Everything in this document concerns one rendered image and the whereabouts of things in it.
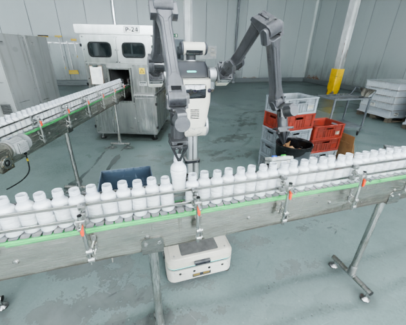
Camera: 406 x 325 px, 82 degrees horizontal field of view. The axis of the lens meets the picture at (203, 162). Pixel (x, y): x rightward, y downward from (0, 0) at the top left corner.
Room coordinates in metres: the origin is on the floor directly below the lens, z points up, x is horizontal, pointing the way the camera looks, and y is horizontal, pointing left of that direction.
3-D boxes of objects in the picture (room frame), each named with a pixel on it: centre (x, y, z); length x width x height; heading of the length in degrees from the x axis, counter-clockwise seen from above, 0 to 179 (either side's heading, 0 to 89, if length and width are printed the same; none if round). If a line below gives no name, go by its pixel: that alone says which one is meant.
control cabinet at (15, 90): (5.55, 4.41, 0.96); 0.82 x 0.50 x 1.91; 179
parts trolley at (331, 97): (5.10, -2.98, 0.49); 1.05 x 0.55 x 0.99; 107
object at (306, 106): (3.35, -1.23, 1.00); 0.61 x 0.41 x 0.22; 115
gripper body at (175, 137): (0.89, 0.10, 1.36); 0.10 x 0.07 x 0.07; 17
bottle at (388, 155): (1.27, -1.09, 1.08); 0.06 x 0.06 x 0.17
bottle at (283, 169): (1.05, -0.41, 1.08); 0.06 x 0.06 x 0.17
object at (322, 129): (3.66, -1.87, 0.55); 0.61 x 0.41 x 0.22; 110
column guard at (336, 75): (9.88, -5.22, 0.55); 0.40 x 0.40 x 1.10; 17
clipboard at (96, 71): (4.40, 1.93, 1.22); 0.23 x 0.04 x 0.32; 89
